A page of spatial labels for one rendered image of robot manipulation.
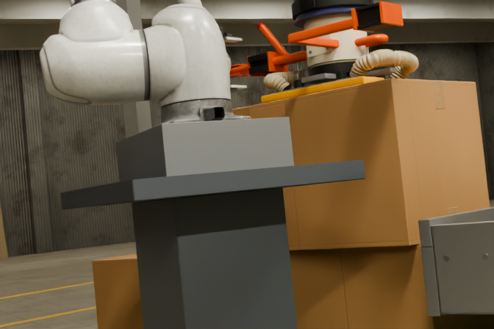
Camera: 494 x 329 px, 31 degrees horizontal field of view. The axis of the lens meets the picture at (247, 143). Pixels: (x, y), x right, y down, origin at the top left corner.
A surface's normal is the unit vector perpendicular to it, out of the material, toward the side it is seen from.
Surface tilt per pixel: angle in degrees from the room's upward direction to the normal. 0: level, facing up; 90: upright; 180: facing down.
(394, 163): 90
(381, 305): 90
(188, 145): 90
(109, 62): 92
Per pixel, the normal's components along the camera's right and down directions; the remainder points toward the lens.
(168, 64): 0.14, -0.03
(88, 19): 0.00, -0.40
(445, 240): -0.63, 0.02
